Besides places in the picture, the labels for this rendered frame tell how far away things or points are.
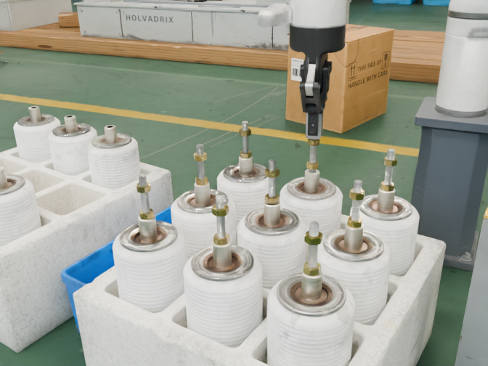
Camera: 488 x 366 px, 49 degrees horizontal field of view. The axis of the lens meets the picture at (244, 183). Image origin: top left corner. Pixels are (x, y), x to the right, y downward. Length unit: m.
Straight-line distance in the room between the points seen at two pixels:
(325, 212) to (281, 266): 0.13
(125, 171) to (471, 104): 0.64
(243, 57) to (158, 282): 2.11
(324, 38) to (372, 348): 0.39
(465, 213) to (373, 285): 0.46
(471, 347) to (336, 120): 1.16
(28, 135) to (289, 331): 0.79
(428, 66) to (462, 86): 1.46
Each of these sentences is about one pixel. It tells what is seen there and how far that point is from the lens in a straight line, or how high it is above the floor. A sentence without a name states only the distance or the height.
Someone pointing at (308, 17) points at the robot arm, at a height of 0.51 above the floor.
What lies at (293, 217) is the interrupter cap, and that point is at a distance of 0.74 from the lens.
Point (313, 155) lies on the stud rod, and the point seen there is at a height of 0.31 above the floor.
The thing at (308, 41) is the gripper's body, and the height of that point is 0.48.
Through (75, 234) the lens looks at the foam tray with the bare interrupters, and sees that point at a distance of 0.95.
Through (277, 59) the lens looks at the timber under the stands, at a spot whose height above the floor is 0.05.
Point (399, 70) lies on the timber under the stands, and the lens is 2.51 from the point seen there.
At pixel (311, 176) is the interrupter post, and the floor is 0.28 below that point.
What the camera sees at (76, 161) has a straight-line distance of 1.12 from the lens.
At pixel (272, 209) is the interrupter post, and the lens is 0.71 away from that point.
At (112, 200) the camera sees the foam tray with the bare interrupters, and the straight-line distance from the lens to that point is 0.99.
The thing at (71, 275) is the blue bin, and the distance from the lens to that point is 0.94.
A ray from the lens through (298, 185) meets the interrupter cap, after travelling 0.83.
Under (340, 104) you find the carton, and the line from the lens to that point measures 1.78.
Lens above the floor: 0.61
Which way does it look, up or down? 25 degrees down
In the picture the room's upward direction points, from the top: 1 degrees counter-clockwise
